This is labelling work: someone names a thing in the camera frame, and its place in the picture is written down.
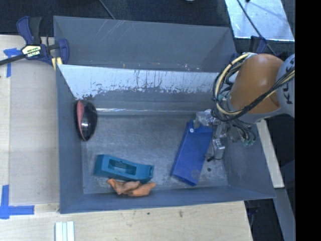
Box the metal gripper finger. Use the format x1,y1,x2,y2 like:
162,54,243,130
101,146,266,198
195,110,214,130
212,138,226,160

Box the blue flat box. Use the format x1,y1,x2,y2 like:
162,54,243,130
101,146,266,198
170,119,214,187

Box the grey metal bin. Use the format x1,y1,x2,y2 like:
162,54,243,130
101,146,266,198
53,16,277,214

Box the teal plastic holder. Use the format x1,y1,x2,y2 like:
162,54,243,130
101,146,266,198
93,154,155,184

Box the orange toy figure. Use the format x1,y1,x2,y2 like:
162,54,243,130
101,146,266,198
107,178,157,198

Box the black and red rounded object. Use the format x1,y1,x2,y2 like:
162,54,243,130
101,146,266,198
75,99,98,142

